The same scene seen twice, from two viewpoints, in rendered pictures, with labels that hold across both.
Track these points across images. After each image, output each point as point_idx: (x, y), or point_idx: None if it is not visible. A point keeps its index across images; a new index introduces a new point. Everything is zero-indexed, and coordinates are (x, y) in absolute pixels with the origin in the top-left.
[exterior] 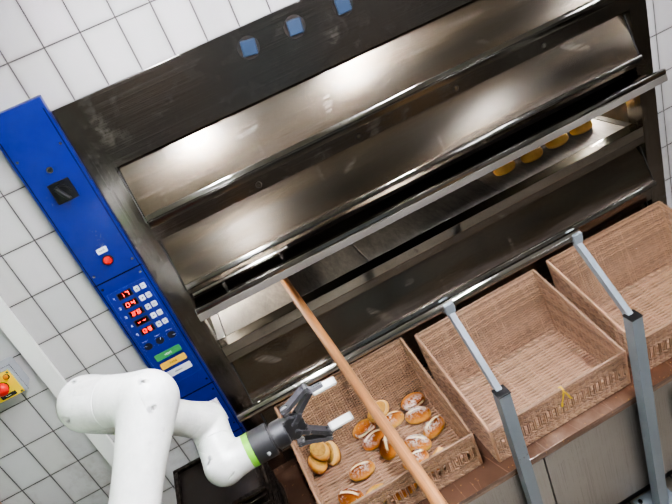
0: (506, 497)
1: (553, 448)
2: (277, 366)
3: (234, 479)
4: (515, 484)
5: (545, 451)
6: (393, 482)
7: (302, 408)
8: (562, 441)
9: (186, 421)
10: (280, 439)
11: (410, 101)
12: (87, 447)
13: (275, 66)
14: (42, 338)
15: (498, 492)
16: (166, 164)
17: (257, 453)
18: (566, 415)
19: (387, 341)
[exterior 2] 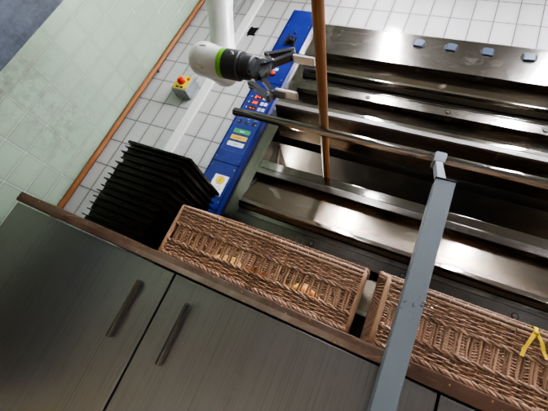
0: (337, 393)
1: (466, 391)
2: (274, 199)
3: (200, 50)
4: (364, 386)
5: (449, 379)
6: (255, 233)
7: (277, 58)
8: (490, 398)
9: (223, 24)
10: (246, 55)
11: (501, 116)
12: (161, 148)
13: (426, 56)
14: (214, 89)
15: (333, 364)
16: (335, 65)
17: (227, 49)
18: (520, 395)
19: (366, 140)
